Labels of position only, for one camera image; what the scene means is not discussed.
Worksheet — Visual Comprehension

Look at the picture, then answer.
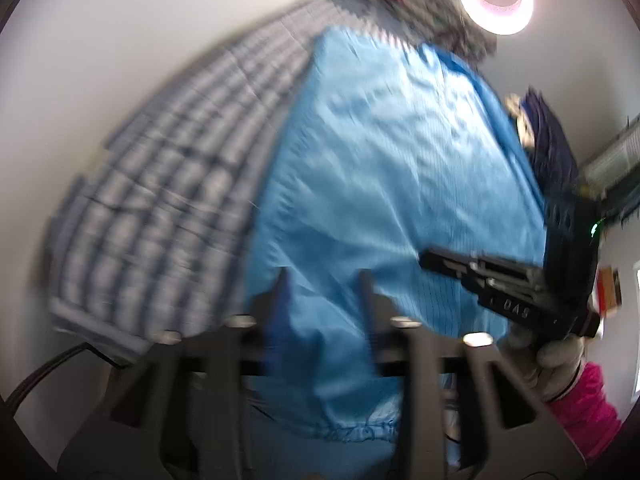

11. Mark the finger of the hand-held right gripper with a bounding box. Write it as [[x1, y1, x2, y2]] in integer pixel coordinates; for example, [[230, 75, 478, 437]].
[[462, 271, 546, 302], [419, 247, 546, 282]]

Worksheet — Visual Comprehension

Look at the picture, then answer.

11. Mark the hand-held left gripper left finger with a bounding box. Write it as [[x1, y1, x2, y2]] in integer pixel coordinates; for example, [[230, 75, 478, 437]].
[[56, 266, 301, 480]]

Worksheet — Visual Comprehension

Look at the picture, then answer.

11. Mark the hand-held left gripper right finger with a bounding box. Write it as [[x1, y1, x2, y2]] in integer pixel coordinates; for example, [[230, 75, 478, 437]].
[[357, 269, 589, 480]]

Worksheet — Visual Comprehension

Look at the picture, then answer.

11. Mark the blue work coat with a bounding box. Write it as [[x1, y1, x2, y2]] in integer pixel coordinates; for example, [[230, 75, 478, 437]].
[[244, 27, 549, 444]]

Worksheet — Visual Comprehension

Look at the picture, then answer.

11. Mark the person's right hand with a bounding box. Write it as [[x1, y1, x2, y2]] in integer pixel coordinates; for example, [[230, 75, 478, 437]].
[[499, 327, 587, 402]]

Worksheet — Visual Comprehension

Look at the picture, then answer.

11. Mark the navy puffer jacket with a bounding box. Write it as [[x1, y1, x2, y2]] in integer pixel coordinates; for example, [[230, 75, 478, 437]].
[[504, 88, 584, 202]]

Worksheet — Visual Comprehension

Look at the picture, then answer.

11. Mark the white ledge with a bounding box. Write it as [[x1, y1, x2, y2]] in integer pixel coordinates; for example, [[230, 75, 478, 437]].
[[579, 114, 640, 197]]

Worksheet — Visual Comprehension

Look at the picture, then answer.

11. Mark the striped bed sheet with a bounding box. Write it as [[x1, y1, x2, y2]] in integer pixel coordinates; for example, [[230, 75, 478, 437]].
[[47, 0, 353, 363]]

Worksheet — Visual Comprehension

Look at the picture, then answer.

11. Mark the floral blanket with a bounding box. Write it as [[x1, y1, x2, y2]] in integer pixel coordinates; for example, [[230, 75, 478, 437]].
[[352, 0, 499, 59]]

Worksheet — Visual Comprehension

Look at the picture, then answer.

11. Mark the orange wall poster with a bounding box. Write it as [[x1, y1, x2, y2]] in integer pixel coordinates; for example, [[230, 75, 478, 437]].
[[596, 266, 622, 319]]

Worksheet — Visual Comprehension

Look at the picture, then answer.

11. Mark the black cable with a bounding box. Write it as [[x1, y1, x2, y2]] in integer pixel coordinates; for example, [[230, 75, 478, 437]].
[[4, 341, 128, 413]]

